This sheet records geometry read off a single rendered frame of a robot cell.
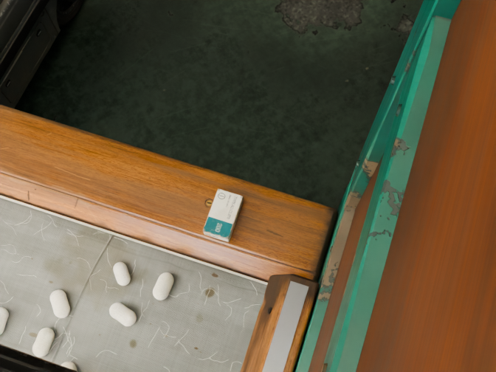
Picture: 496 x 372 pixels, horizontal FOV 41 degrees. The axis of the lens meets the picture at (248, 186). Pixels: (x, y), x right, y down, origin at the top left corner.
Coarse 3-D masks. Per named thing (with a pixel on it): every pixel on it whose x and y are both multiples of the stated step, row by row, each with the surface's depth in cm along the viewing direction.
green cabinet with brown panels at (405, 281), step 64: (448, 0) 38; (448, 64) 34; (384, 128) 55; (448, 128) 28; (384, 192) 36; (448, 192) 23; (384, 256) 35; (448, 256) 20; (320, 320) 73; (384, 320) 29; (448, 320) 18
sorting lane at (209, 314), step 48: (0, 240) 90; (48, 240) 90; (96, 240) 89; (0, 288) 88; (48, 288) 88; (96, 288) 87; (144, 288) 87; (192, 288) 87; (240, 288) 87; (0, 336) 86; (96, 336) 86; (144, 336) 85; (192, 336) 85; (240, 336) 85
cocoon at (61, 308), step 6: (54, 294) 85; (60, 294) 85; (54, 300) 85; (60, 300) 85; (66, 300) 86; (54, 306) 85; (60, 306) 85; (66, 306) 85; (54, 312) 85; (60, 312) 85; (66, 312) 85
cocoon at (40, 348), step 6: (42, 330) 84; (48, 330) 84; (42, 336) 84; (48, 336) 84; (54, 336) 85; (36, 342) 83; (42, 342) 83; (48, 342) 84; (36, 348) 83; (42, 348) 83; (48, 348) 84; (36, 354) 83; (42, 354) 83
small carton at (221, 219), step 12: (216, 192) 87; (228, 192) 87; (216, 204) 86; (228, 204) 86; (240, 204) 86; (216, 216) 86; (228, 216) 86; (204, 228) 85; (216, 228) 85; (228, 228) 85; (228, 240) 86
